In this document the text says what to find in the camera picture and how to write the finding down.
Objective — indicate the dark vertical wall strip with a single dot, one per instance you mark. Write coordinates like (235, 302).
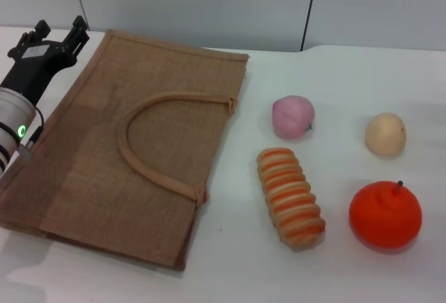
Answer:
(309, 10)

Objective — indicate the orange striped bread loaf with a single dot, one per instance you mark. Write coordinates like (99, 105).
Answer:
(291, 198)

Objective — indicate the brown jute handbag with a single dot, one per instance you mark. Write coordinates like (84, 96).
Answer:
(104, 149)

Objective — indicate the orange persimmon with stem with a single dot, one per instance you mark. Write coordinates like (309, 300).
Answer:
(385, 216)

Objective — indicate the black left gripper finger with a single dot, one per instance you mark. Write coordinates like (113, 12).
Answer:
(40, 31)
(78, 33)

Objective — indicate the pink peach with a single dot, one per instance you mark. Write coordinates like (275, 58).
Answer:
(292, 118)

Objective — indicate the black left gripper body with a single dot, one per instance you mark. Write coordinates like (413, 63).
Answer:
(38, 62)

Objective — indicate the beige pear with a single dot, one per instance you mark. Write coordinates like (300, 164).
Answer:
(385, 136)

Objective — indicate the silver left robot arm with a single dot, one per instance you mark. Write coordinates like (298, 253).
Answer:
(12, 115)

